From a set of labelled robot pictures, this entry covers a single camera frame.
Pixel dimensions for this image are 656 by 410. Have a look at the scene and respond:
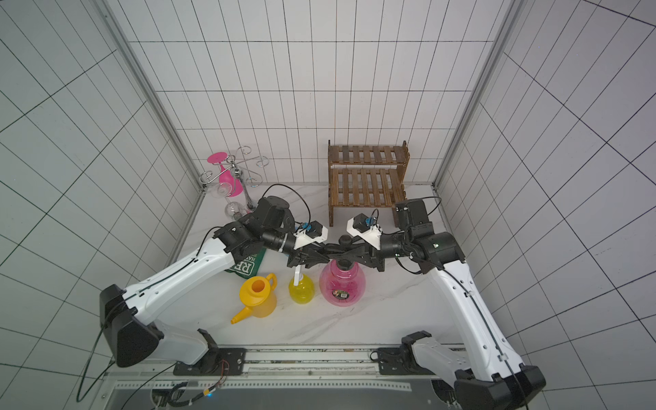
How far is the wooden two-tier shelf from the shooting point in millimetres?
941

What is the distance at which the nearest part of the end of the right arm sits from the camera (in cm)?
56

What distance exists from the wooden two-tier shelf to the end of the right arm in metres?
0.34
